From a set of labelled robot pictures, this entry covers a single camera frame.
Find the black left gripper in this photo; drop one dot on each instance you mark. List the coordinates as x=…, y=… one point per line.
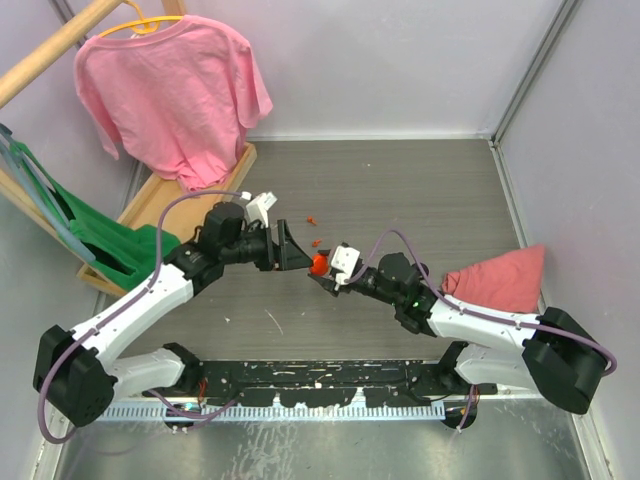
x=286, y=254

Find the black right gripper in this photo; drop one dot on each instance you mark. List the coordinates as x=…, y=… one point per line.
x=329, y=285

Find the orange earbud case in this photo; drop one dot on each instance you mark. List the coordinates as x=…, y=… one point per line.
x=320, y=264

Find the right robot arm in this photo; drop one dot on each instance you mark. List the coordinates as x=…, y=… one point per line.
x=548, y=353

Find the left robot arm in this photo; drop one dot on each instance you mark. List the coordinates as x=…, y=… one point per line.
x=81, y=371

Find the wooden rack base tray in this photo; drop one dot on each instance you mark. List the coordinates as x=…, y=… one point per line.
x=155, y=194

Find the green t-shirt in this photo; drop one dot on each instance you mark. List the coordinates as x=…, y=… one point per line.
x=125, y=256

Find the salmon pink folded cloth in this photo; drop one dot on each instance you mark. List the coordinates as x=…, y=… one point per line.
x=510, y=282

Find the pink t-shirt on hanger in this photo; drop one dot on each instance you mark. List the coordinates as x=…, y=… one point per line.
x=180, y=100

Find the yellow clothes hanger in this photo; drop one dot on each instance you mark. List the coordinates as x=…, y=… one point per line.
x=142, y=24

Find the grey-blue clothes hanger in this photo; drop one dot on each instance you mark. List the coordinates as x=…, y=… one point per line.
x=38, y=186

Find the wooden hanging rod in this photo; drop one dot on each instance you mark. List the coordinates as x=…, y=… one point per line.
x=28, y=69

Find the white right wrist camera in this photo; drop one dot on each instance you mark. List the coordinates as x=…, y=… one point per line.
x=345, y=259

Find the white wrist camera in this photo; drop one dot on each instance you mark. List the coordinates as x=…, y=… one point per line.
x=345, y=259
x=257, y=207

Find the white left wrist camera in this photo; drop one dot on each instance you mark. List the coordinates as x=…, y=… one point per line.
x=257, y=207

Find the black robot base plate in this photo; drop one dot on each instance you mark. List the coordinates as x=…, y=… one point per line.
x=393, y=383

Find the grey slotted cable duct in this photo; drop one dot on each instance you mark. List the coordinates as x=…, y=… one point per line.
x=357, y=411

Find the aluminium corner frame post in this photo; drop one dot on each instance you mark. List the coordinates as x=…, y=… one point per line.
x=542, y=55

